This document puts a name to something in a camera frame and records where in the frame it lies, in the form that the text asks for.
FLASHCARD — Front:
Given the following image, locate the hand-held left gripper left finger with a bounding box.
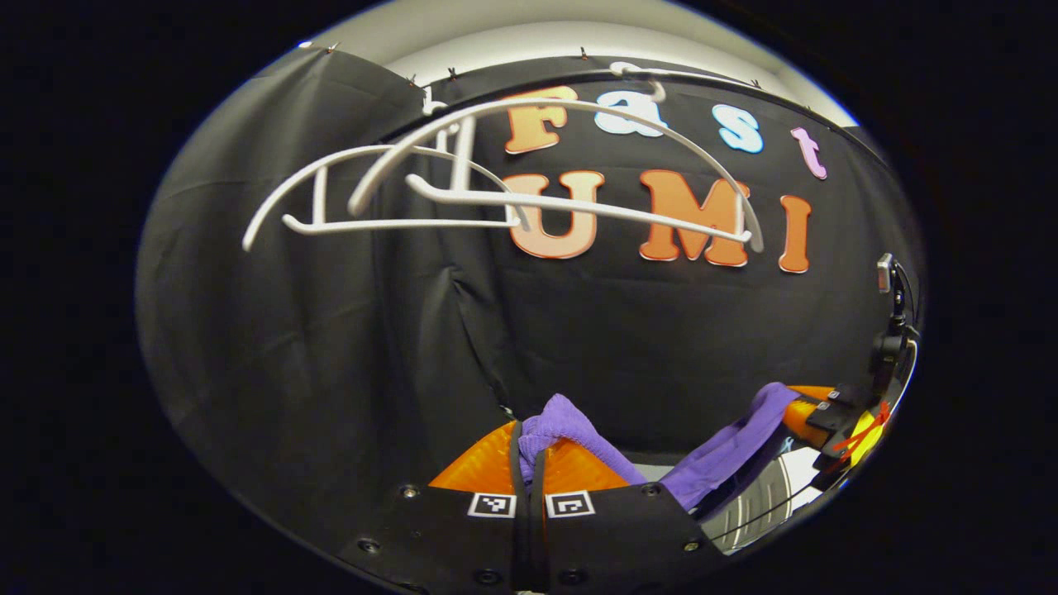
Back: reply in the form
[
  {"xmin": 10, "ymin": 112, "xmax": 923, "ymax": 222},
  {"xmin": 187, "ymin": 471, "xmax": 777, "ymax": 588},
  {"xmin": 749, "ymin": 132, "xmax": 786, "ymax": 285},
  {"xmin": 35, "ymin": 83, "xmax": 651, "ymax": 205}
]
[{"xmin": 337, "ymin": 420, "xmax": 531, "ymax": 595}]

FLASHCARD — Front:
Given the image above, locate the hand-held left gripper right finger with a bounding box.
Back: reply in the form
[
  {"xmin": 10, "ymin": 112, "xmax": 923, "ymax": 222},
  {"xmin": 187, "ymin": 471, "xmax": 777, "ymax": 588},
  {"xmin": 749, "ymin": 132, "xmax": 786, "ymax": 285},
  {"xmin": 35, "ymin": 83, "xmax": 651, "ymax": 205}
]
[{"xmin": 530, "ymin": 436, "xmax": 730, "ymax": 595}]

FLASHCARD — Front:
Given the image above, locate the purple corduroy jacket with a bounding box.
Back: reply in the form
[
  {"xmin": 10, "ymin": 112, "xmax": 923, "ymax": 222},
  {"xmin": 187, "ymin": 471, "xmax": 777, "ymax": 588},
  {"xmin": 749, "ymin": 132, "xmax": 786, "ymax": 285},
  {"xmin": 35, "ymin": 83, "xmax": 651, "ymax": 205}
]
[{"xmin": 519, "ymin": 382, "xmax": 803, "ymax": 515}]

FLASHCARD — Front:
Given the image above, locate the white plastic hanger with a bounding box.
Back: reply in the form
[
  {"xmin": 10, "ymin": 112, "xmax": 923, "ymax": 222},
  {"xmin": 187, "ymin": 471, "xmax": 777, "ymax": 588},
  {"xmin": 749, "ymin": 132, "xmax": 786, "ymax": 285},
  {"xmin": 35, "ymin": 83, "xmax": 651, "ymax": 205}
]
[
  {"xmin": 242, "ymin": 98, "xmax": 531, "ymax": 253},
  {"xmin": 347, "ymin": 62, "xmax": 765, "ymax": 254}
]

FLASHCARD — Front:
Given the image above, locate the black backdrop cloth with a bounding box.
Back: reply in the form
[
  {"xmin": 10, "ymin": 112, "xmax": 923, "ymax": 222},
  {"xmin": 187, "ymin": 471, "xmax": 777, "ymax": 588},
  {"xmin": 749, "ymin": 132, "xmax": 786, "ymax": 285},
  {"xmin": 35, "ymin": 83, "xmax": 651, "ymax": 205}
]
[{"xmin": 136, "ymin": 45, "xmax": 927, "ymax": 571}]

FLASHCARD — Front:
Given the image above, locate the row of black clips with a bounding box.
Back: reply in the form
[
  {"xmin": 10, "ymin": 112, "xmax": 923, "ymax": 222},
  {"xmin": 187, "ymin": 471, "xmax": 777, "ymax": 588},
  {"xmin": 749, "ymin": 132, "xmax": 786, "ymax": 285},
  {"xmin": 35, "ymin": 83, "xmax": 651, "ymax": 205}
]
[{"xmin": 302, "ymin": 41, "xmax": 761, "ymax": 88}]

